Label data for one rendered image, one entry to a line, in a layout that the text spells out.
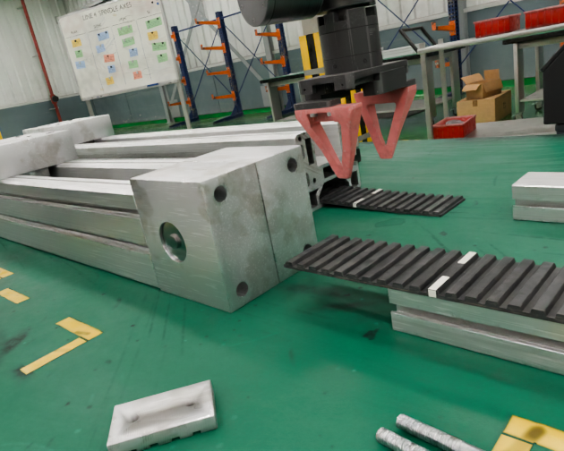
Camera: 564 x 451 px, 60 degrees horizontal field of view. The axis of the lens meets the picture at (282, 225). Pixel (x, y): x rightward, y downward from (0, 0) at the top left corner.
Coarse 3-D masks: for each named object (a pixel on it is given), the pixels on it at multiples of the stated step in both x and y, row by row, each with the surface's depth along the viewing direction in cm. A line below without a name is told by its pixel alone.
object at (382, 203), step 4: (392, 192) 52; (396, 192) 52; (404, 192) 52; (388, 196) 52; (392, 196) 52; (396, 196) 51; (400, 196) 51; (404, 196) 52; (380, 200) 50; (384, 200) 51; (388, 200) 50; (392, 200) 50; (396, 200) 50; (372, 204) 50; (376, 204) 50; (380, 204) 49; (384, 204) 49; (388, 204) 50; (368, 208) 50; (372, 208) 50; (376, 208) 49; (380, 208) 49; (384, 208) 49
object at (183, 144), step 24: (96, 144) 83; (120, 144) 76; (144, 144) 70; (168, 144) 66; (192, 144) 62; (216, 144) 59; (240, 144) 56; (264, 144) 54; (288, 144) 51; (312, 144) 52; (336, 144) 56; (312, 168) 53; (312, 192) 54
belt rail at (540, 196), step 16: (528, 176) 41; (544, 176) 41; (560, 176) 40; (512, 192) 40; (528, 192) 39; (544, 192) 38; (560, 192) 38; (528, 208) 40; (544, 208) 39; (560, 208) 38
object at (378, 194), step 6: (372, 192) 53; (378, 192) 53; (384, 192) 53; (390, 192) 53; (366, 198) 52; (372, 198) 52; (378, 198) 52; (354, 204) 51; (360, 204) 51; (366, 204) 50
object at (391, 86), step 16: (384, 80) 47; (400, 80) 49; (368, 96) 53; (384, 96) 52; (400, 96) 51; (368, 112) 54; (400, 112) 51; (368, 128) 54; (400, 128) 52; (384, 144) 54
